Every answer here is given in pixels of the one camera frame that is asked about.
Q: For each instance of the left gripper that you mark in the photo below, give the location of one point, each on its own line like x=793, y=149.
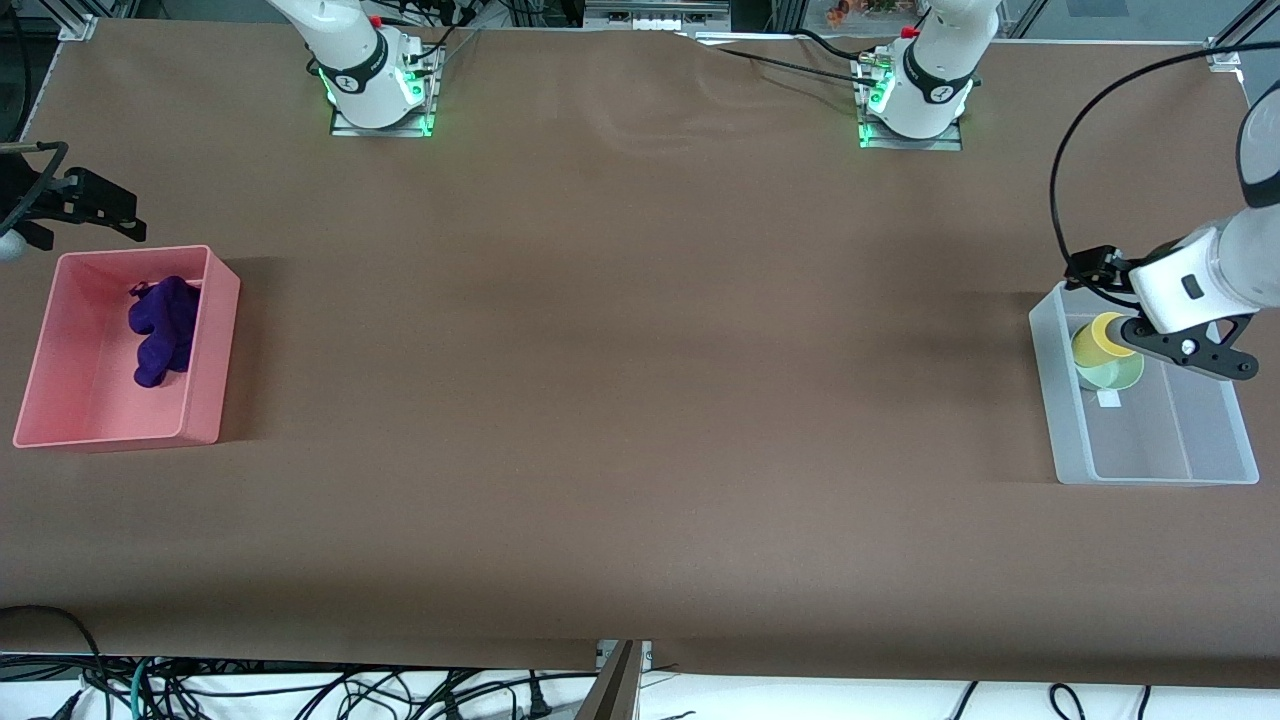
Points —
x=1112, y=270

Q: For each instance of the yellow cup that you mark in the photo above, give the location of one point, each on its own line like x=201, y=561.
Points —
x=1095, y=340

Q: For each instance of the green bowl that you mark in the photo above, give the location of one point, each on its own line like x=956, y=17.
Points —
x=1115, y=377

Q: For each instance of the purple cloth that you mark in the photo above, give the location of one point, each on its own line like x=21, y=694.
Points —
x=165, y=340

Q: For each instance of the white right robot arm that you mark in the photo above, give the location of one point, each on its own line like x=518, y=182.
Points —
x=360, y=80

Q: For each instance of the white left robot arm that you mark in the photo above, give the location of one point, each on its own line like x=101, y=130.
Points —
x=1255, y=260

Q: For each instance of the white label sticker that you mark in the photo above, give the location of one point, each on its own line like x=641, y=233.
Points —
x=1110, y=400

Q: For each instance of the clear plastic bin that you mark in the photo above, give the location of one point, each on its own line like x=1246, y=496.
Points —
x=1160, y=440

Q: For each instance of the pink plastic bin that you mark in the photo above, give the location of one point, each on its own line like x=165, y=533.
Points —
x=100, y=410

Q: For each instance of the orange background items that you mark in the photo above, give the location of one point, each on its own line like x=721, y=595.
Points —
x=860, y=10

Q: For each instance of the white power strip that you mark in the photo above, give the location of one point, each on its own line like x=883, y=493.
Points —
x=660, y=23

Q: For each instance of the grey metal box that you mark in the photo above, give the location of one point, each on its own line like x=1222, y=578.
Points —
x=655, y=7

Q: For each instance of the aluminium frame corner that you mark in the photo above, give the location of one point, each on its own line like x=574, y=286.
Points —
x=78, y=20

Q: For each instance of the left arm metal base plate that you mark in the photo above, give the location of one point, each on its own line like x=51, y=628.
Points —
x=910, y=143

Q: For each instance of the metal table corner bracket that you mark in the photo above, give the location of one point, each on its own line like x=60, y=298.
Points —
x=1224, y=55

